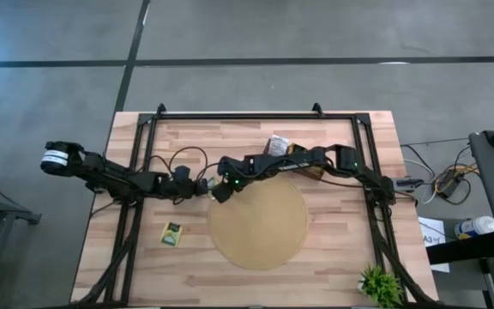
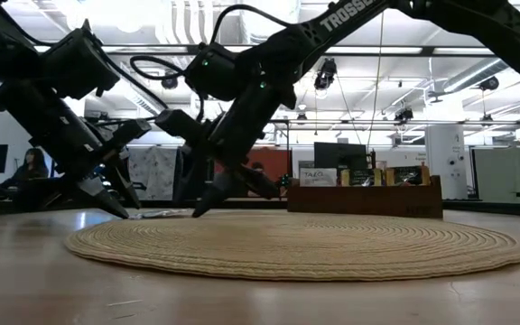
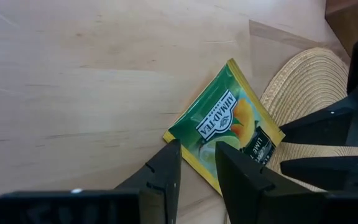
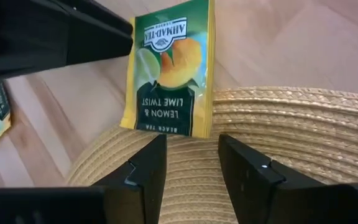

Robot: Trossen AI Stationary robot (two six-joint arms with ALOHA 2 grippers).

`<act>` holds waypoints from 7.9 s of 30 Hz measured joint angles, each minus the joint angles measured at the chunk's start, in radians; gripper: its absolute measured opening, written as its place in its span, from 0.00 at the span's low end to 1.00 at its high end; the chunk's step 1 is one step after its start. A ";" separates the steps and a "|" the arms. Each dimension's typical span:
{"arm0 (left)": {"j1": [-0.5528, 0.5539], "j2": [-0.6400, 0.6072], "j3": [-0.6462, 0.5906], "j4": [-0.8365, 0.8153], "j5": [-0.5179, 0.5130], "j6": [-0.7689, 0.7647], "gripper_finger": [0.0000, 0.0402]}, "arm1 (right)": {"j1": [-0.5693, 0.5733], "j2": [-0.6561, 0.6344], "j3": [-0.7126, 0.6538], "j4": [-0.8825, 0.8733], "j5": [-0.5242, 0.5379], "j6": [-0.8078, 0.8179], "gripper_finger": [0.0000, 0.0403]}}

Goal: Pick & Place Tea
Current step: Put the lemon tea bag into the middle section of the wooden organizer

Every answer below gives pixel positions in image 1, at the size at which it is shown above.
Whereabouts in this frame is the black side table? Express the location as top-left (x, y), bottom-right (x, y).
top-left (425, 231), bottom-right (494, 309)

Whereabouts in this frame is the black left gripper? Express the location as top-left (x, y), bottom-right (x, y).
top-left (160, 171), bottom-right (211, 201)

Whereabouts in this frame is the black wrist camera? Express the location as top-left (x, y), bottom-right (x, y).
top-left (211, 182), bottom-right (234, 204)
top-left (173, 165), bottom-right (192, 184)

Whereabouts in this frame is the white blue wipes canister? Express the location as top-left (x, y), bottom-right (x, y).
top-left (453, 215), bottom-right (494, 240)

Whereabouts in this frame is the small green potted plant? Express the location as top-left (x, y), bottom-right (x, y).
top-left (357, 264), bottom-right (405, 308)

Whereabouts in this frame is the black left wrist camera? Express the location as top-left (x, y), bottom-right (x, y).
top-left (173, 165), bottom-right (192, 184)

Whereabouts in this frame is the white orange Tazo tea packet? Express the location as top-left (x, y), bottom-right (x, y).
top-left (268, 134), bottom-right (292, 157)

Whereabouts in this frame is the round woven straw placemat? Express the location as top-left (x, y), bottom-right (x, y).
top-left (207, 174), bottom-right (310, 271)

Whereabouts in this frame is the brown wooden tea organizer box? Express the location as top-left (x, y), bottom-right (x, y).
top-left (263, 136), bottom-right (326, 179)

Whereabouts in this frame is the black aluminium table frame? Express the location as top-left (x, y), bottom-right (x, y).
top-left (71, 102), bottom-right (441, 309)

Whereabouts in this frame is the black clamp bracket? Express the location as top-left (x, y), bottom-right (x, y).
top-left (395, 177), bottom-right (425, 193)

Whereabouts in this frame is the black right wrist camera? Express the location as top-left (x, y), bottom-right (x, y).
top-left (211, 182), bottom-right (234, 204)

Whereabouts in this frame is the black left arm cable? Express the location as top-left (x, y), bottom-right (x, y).
top-left (143, 146), bottom-right (210, 182)

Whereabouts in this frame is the white paper sheet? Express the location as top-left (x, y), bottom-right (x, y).
top-left (417, 215), bottom-right (451, 274)

